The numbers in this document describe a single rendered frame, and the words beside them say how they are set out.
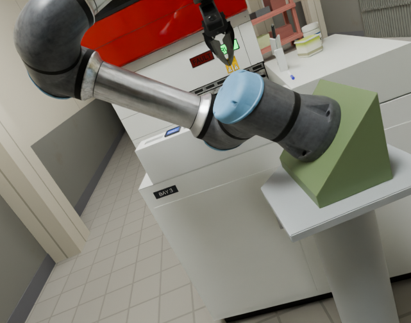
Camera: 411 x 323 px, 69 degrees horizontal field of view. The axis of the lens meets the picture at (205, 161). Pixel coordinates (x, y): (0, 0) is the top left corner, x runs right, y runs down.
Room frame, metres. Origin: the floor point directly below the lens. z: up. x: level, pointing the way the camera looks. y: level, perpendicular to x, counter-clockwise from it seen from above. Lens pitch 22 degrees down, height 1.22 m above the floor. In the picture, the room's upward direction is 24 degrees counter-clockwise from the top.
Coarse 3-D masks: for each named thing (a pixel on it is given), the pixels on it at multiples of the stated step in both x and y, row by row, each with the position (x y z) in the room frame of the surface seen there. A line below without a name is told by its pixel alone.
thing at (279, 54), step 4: (272, 40) 1.15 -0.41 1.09; (276, 40) 1.14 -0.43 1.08; (272, 44) 1.16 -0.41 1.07; (276, 44) 1.16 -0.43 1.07; (280, 44) 1.17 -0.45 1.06; (272, 48) 1.18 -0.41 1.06; (276, 48) 1.17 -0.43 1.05; (280, 48) 1.15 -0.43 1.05; (272, 52) 1.19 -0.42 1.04; (276, 52) 1.15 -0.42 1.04; (280, 52) 1.14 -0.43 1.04; (276, 56) 1.15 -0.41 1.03; (280, 56) 1.14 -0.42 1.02; (284, 56) 1.14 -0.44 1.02; (280, 60) 1.14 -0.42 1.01; (284, 60) 1.14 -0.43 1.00; (280, 64) 1.15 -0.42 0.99; (284, 64) 1.14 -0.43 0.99; (280, 68) 1.15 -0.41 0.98; (284, 68) 1.14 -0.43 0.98
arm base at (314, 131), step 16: (304, 96) 0.60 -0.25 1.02; (320, 96) 0.60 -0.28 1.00; (304, 112) 0.56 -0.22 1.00; (320, 112) 0.57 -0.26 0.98; (336, 112) 0.56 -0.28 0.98; (288, 128) 0.56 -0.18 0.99; (304, 128) 0.56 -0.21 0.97; (320, 128) 0.55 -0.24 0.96; (336, 128) 0.54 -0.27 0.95; (288, 144) 0.58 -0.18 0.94; (304, 144) 0.56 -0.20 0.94; (320, 144) 0.54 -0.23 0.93; (304, 160) 0.58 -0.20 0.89
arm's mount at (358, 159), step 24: (336, 96) 0.61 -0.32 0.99; (360, 96) 0.53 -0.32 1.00; (360, 120) 0.49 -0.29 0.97; (336, 144) 0.52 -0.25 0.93; (360, 144) 0.49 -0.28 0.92; (384, 144) 0.49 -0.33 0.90; (288, 168) 0.66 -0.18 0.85; (312, 168) 0.56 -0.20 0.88; (336, 168) 0.50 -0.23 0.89; (360, 168) 0.49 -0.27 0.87; (384, 168) 0.49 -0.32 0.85; (312, 192) 0.52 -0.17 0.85; (336, 192) 0.50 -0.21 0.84
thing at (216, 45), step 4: (212, 40) 0.95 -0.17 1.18; (216, 40) 0.95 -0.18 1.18; (212, 44) 0.95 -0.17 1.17; (216, 44) 0.95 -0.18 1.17; (220, 44) 0.95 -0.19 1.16; (216, 48) 0.95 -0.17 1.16; (220, 48) 0.95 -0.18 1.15; (216, 52) 0.95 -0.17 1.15; (220, 52) 0.95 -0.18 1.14; (220, 56) 0.95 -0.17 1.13; (224, 56) 0.95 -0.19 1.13; (224, 60) 0.95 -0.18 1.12; (228, 64) 0.96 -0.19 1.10
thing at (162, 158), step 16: (144, 144) 1.03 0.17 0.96; (160, 144) 0.98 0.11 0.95; (176, 144) 0.97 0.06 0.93; (192, 144) 0.96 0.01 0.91; (256, 144) 0.92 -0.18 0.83; (144, 160) 1.00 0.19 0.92; (160, 160) 0.99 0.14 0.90; (176, 160) 0.97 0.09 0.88; (192, 160) 0.96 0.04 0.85; (208, 160) 0.95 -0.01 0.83; (160, 176) 0.99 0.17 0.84
